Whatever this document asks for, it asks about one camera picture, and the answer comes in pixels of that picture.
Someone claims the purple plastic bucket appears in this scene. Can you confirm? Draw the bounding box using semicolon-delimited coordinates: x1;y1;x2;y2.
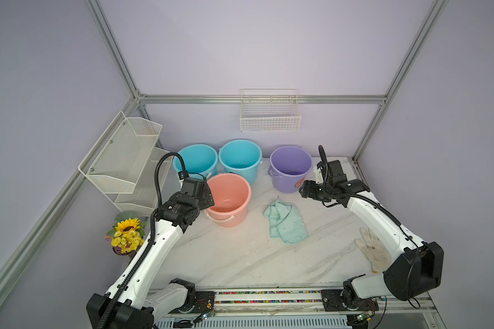
268;145;314;193

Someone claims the pink plastic bucket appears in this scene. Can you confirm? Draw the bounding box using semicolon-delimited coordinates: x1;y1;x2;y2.
204;174;252;228

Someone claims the teal bucket being wiped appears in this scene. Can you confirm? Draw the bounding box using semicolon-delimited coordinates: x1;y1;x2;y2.
178;144;218;179

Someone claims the mint green microfibre cloth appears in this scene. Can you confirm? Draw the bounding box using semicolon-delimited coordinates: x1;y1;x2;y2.
263;199;309;244

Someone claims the teal bucket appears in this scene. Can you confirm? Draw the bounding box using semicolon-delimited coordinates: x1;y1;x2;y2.
218;139;263;185

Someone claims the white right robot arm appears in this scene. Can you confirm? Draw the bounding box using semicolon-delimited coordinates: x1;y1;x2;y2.
299;160;444;311

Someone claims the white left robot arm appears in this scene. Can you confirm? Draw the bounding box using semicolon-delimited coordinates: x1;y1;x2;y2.
86;178;214;328

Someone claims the sunflower bouquet in vase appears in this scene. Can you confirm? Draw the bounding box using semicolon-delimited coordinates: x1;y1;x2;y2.
105;211;149;256

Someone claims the white two-tier mesh shelf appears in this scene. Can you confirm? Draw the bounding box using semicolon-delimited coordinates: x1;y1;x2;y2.
78;112;167;217

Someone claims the white work glove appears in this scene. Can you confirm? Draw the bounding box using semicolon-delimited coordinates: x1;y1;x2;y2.
355;228;392;274

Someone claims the black corrugated right cable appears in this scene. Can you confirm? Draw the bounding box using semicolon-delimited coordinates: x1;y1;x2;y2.
317;144;421;309

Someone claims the black corrugated cable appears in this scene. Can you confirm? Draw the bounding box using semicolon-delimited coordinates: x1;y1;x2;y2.
317;144;421;309
95;151;189;329

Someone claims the black corrugated left cable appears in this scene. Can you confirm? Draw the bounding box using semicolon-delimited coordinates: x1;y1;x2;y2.
95;151;189;329

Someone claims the white wire wall basket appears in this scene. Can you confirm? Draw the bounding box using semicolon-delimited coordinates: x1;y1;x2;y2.
240;89;301;133

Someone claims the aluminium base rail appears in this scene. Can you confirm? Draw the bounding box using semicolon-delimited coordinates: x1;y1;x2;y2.
92;283;447;329

